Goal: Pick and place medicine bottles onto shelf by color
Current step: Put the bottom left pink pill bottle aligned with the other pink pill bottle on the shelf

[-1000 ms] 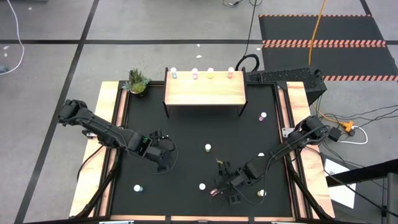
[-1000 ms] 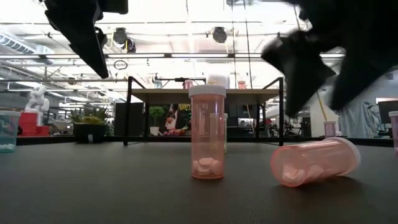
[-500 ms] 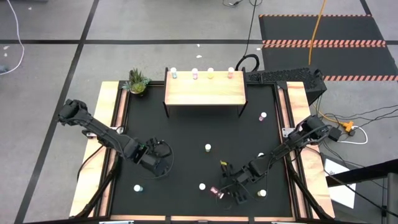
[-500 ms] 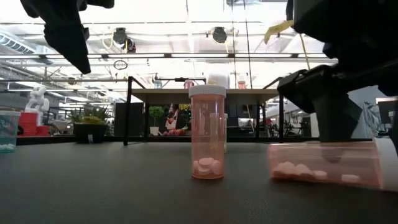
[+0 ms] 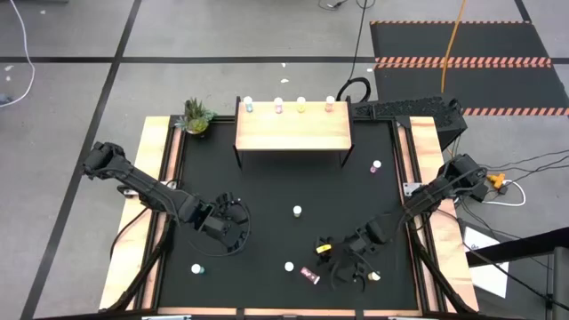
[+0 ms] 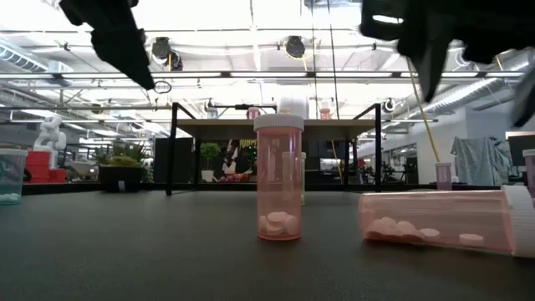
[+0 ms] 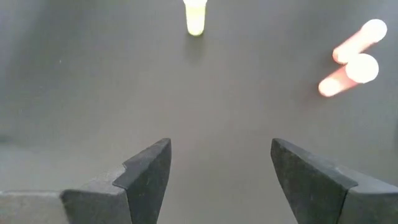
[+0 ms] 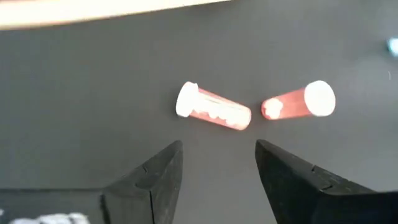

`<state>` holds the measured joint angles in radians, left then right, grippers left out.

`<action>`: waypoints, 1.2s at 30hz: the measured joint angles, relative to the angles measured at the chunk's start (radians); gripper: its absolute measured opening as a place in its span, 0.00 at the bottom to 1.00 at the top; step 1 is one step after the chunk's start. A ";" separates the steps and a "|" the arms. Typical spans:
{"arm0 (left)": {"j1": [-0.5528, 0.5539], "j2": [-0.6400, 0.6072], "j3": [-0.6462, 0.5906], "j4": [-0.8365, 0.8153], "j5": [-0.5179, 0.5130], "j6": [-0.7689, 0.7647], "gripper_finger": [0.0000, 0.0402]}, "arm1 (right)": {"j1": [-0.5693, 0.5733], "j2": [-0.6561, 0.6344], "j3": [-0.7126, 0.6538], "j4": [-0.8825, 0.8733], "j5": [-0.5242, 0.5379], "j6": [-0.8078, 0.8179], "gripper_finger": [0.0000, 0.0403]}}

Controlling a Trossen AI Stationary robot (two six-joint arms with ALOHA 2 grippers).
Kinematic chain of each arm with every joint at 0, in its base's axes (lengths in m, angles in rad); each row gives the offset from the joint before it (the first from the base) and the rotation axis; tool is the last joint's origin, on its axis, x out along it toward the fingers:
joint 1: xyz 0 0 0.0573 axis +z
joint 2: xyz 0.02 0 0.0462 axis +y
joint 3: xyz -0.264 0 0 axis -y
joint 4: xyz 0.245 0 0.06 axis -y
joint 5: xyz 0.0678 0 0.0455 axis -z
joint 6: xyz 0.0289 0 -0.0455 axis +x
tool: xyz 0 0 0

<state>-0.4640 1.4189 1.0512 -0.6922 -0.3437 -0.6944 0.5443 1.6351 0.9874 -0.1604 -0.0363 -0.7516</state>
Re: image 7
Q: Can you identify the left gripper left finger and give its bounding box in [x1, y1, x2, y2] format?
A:
[60, 138, 172, 224]

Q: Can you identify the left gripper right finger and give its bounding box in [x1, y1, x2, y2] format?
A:
[270, 138, 398, 224]

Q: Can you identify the orange medicine bottle white cap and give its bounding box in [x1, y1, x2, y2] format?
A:
[318, 53, 380, 98]
[331, 18, 389, 65]

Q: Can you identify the yellow medicine bottle white cap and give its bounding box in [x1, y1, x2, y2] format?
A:
[182, 0, 208, 37]

